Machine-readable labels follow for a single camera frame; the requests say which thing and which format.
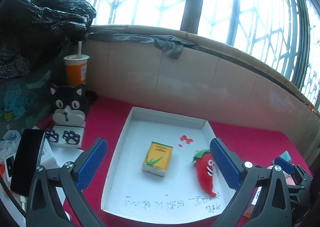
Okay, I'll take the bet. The red chili plush toy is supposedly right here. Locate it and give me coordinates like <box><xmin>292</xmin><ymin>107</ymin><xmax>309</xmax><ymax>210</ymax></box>
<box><xmin>193</xmin><ymin>150</ymin><xmax>216</xmax><ymax>197</ymax></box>

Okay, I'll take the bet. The yellow tissue pack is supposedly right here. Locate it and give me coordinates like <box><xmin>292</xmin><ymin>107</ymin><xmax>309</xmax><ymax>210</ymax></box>
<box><xmin>142</xmin><ymin>141</ymin><xmax>173</xmax><ymax>177</ymax></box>

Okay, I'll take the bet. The black smartphone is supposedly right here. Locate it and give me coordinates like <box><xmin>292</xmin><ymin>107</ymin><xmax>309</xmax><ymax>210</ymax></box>
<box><xmin>10</xmin><ymin>129</ymin><xmax>45</xmax><ymax>197</ymax></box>

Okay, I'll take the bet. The black white cat holder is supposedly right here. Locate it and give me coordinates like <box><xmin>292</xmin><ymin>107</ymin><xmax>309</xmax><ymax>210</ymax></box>
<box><xmin>45</xmin><ymin>83</ymin><xmax>88</xmax><ymax>148</ymax></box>

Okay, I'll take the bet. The cardboard back panel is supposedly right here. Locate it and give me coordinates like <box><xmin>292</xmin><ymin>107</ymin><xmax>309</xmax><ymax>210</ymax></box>
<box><xmin>82</xmin><ymin>25</ymin><xmax>319</xmax><ymax>164</ymax></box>

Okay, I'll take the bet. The red table cloth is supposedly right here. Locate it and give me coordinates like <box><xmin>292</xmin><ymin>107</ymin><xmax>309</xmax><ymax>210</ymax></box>
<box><xmin>37</xmin><ymin>95</ymin><xmax>313</xmax><ymax>227</ymax></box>

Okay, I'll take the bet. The blue mouse cartoon bag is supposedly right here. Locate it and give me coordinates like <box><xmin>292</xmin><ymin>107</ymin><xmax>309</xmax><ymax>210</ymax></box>
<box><xmin>1</xmin><ymin>80</ymin><xmax>31</xmax><ymax>128</ymax></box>

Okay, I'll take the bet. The white cardboard tray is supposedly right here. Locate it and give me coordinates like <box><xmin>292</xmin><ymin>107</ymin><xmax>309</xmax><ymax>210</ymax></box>
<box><xmin>100</xmin><ymin>107</ymin><xmax>235</xmax><ymax>225</ymax></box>

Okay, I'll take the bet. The orange drink cup with straw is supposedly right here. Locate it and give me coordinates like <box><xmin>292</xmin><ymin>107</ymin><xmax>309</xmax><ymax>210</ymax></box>
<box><xmin>64</xmin><ymin>41</ymin><xmax>90</xmax><ymax>87</ymax></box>

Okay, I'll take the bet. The grey cloth on ledge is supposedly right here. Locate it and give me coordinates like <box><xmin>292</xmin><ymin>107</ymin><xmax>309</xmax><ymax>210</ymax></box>
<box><xmin>87</xmin><ymin>30</ymin><xmax>199</xmax><ymax>59</ymax></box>

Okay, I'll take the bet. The black plastic bag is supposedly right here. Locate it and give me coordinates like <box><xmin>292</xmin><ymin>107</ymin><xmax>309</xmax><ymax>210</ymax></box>
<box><xmin>1</xmin><ymin>0</ymin><xmax>97</xmax><ymax>79</ymax></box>

